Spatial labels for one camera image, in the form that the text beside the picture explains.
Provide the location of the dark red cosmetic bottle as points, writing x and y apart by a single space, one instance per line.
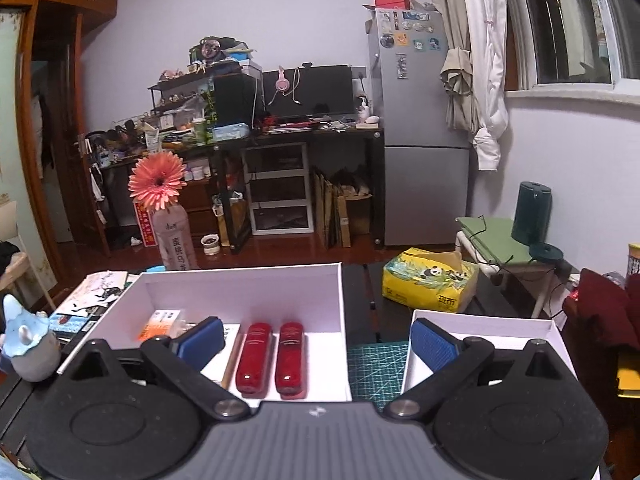
289 376

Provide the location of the blue white ceramic humidifier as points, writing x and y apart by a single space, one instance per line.
28 342

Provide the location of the pink tea bottle vase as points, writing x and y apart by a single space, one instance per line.
172 230

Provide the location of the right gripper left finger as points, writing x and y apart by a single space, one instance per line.
178 362

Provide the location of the beige chair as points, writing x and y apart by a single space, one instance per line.
20 263

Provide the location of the green cutting mat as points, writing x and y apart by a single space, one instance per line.
375 371

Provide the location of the yellow panda tissue pack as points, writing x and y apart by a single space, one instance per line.
424 280

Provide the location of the black computer monitor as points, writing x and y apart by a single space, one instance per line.
309 91

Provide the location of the stack of papers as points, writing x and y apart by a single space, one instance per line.
88 302

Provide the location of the silver refrigerator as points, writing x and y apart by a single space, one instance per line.
426 163

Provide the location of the white drawer unit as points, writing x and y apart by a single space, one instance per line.
277 180

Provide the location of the black desk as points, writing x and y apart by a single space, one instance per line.
226 210

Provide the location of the white storage box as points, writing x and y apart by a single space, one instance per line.
311 295

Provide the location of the small ceramic pot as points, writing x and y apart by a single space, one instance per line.
211 244

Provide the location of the white yellow medicine box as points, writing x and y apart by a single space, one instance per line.
231 332

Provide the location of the orange white medicine box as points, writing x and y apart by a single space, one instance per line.
163 322

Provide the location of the pink gerbera flower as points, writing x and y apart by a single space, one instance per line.
156 180

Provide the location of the red sign box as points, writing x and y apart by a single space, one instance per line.
145 225

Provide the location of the green small stool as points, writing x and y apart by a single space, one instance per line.
489 243

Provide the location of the white curtain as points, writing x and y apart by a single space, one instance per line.
474 73

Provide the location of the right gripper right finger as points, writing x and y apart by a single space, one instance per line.
454 363

